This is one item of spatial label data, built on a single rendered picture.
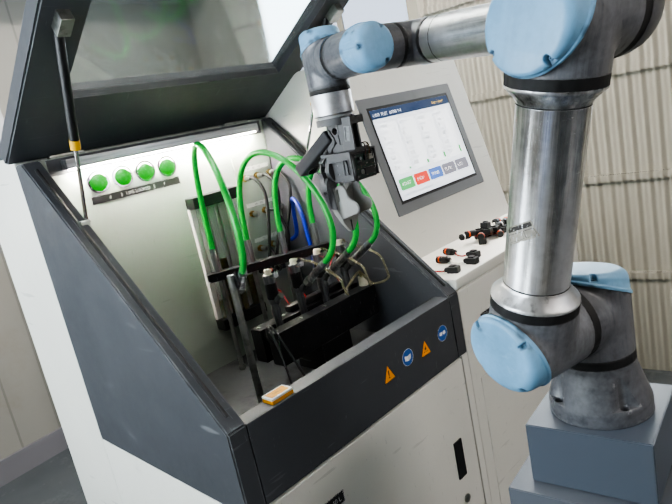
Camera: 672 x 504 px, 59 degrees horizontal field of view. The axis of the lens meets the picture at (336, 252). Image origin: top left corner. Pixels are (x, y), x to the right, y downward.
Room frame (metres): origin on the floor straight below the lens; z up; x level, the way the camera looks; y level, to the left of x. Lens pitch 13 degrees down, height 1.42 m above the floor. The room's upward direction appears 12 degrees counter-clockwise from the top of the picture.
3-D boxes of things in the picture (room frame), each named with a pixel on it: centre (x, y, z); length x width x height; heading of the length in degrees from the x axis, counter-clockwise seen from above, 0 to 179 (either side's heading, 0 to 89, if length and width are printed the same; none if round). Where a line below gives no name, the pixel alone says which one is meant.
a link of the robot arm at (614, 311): (0.84, -0.35, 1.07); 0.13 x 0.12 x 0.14; 121
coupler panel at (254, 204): (1.68, 0.17, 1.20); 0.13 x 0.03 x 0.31; 134
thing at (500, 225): (1.73, -0.47, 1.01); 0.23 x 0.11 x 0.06; 134
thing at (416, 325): (1.15, 0.00, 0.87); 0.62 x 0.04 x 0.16; 134
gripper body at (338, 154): (1.10, -0.05, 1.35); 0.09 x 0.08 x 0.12; 44
